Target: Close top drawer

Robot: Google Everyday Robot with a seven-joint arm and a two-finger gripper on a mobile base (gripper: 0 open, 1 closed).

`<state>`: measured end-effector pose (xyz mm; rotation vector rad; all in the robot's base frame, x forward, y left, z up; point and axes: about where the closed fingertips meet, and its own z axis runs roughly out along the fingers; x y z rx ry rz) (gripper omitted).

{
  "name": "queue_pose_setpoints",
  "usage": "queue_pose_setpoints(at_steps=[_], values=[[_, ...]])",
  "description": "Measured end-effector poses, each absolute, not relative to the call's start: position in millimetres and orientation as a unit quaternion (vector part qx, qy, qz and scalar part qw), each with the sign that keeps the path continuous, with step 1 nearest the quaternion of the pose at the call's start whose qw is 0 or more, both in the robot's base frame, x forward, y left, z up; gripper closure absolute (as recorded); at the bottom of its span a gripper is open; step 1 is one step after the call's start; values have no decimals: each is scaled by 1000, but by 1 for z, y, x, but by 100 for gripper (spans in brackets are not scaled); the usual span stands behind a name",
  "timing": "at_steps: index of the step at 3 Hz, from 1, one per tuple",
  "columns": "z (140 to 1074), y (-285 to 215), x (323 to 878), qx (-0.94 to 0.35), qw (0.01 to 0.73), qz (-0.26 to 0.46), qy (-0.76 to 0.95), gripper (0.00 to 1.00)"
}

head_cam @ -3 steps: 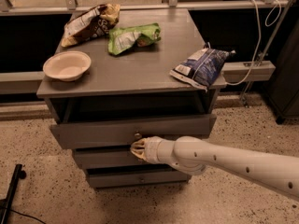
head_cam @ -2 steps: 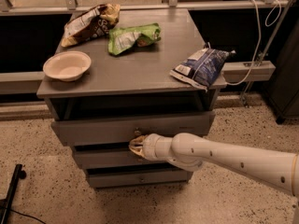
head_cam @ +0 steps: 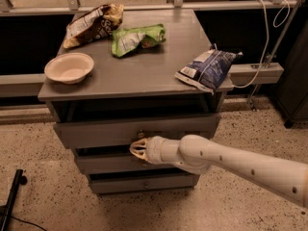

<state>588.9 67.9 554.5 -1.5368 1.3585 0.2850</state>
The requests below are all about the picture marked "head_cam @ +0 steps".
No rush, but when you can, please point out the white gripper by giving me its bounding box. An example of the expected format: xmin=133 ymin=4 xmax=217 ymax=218
xmin=130 ymin=136 xmax=167 ymax=165

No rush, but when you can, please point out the grey top drawer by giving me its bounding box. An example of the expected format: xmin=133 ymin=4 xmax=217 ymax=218
xmin=54 ymin=114 xmax=220 ymax=148

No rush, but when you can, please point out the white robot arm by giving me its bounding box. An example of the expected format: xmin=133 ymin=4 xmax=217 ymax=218
xmin=130 ymin=135 xmax=308 ymax=207

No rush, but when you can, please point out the grey middle drawer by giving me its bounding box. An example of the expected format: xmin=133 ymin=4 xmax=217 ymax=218
xmin=75 ymin=144 xmax=171 ymax=174

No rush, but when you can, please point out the dark cabinet at right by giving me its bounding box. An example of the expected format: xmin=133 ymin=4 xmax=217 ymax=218
xmin=271 ymin=21 xmax=308 ymax=128

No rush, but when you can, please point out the metal railing frame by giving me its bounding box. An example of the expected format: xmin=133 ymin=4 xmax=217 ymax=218
xmin=0 ymin=0 xmax=304 ymax=98

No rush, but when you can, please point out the white round bowl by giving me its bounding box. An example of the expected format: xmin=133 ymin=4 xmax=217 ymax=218
xmin=44 ymin=53 xmax=94 ymax=85

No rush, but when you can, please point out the brown chip bag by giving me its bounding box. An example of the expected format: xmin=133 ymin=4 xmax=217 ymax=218
xmin=64 ymin=4 xmax=124 ymax=49

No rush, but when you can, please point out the grey drawer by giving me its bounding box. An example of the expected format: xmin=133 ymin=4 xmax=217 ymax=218
xmin=54 ymin=114 xmax=220 ymax=148
xmin=75 ymin=144 xmax=171 ymax=174
xmin=89 ymin=167 xmax=199 ymax=194

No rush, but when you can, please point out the grey wooden drawer cabinet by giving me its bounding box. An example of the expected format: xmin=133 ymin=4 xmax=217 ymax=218
xmin=38 ymin=9 xmax=235 ymax=195

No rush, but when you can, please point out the blue chip bag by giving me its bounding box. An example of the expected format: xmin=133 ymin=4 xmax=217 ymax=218
xmin=175 ymin=48 xmax=244 ymax=93

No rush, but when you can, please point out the grey bottom drawer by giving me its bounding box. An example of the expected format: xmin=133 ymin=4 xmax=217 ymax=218
xmin=89 ymin=167 xmax=199 ymax=194

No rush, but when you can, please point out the green chip bag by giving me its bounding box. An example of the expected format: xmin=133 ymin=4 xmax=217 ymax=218
xmin=112 ymin=24 xmax=166 ymax=58

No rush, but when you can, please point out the black stand leg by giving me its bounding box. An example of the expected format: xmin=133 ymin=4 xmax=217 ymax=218
xmin=0 ymin=169 xmax=26 ymax=231

